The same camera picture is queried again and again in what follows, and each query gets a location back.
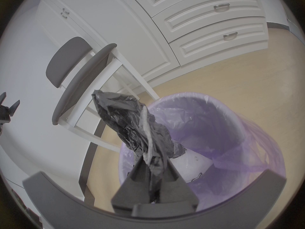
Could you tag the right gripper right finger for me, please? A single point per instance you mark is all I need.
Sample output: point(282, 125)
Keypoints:
point(176, 189)

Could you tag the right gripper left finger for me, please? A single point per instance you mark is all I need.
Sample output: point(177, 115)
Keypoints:
point(133, 189)

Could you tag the white chest of drawers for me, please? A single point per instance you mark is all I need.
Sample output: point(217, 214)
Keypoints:
point(209, 27)

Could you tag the white wardrobe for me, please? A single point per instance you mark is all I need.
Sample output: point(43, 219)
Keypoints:
point(59, 15)

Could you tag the white trash bin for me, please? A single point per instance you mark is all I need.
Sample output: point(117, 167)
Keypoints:
point(202, 167)

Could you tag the black plastic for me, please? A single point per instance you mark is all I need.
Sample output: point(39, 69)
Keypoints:
point(119, 113)

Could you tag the purple plastic bag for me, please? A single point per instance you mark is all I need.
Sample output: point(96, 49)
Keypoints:
point(262, 151)

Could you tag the white chair with grey seat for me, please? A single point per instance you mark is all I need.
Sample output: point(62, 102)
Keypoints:
point(78, 80)

